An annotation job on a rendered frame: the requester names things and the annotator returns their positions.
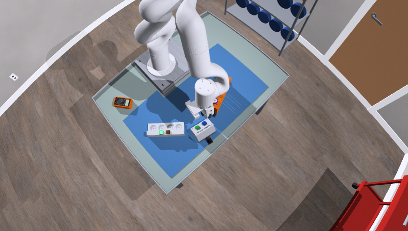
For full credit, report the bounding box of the blue flat mat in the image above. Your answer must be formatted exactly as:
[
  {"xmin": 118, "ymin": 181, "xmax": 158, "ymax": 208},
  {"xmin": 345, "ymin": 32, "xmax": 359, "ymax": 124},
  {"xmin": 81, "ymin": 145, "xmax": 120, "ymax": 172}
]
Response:
[{"xmin": 123, "ymin": 44, "xmax": 268, "ymax": 178}]

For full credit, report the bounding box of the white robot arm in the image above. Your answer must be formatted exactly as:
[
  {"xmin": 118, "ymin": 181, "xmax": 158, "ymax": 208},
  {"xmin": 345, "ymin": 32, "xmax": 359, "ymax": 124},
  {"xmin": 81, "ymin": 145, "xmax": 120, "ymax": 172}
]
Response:
[{"xmin": 134, "ymin": 0, "xmax": 230, "ymax": 120}]

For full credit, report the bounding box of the orange digital multimeter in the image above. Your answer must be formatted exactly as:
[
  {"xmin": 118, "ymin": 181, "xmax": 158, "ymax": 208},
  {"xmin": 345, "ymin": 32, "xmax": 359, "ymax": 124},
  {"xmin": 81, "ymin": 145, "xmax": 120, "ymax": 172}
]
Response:
[{"xmin": 113, "ymin": 97, "xmax": 133, "ymax": 109}]

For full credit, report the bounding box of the orange tube rack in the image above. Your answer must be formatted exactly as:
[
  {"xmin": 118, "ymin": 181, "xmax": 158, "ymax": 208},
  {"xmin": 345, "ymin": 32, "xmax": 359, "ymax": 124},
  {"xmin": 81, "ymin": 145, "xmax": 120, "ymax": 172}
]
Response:
[{"xmin": 213, "ymin": 92, "xmax": 227, "ymax": 114}]

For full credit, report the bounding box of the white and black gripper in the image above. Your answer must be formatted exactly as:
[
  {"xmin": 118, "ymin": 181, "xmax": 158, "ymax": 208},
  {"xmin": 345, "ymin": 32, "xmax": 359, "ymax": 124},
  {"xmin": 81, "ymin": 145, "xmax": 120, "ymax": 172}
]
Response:
[{"xmin": 201, "ymin": 106, "xmax": 214, "ymax": 118}]

